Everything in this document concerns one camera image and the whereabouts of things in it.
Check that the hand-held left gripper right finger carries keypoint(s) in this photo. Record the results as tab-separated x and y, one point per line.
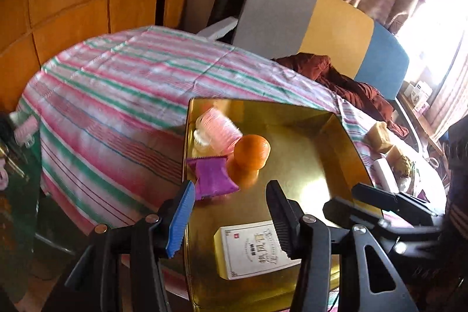
280	220

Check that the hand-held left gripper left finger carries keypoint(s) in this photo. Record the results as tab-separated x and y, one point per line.
180	220

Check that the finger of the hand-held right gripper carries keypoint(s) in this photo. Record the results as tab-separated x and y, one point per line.
380	198
347	211

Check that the white printed carton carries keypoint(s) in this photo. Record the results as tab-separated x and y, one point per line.
248	250

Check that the gold lined maroon box tray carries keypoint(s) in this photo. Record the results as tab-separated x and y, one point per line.
310	151

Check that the white plastic bag ball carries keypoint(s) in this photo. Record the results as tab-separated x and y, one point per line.
384	173

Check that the purple snack packet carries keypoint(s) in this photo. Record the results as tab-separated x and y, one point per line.
215	178

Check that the yellow sponge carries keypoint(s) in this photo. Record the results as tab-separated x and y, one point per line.
378	136

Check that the orange fruit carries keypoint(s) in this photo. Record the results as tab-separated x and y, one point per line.
252	151

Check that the wooden desk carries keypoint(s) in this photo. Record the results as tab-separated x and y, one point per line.
420	118

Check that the pink ribbed plastic cup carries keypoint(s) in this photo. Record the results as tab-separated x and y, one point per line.
219	129

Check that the white appliance box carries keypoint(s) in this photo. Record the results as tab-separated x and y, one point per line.
418	96

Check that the red-brown garment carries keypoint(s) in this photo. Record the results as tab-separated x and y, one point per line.
347	85

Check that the striped tablecloth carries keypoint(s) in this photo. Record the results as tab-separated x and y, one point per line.
128	96

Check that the green glass side table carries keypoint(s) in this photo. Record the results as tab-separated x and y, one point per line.
22	206

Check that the grey yellow blue chair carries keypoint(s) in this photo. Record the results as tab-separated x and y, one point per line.
274	16

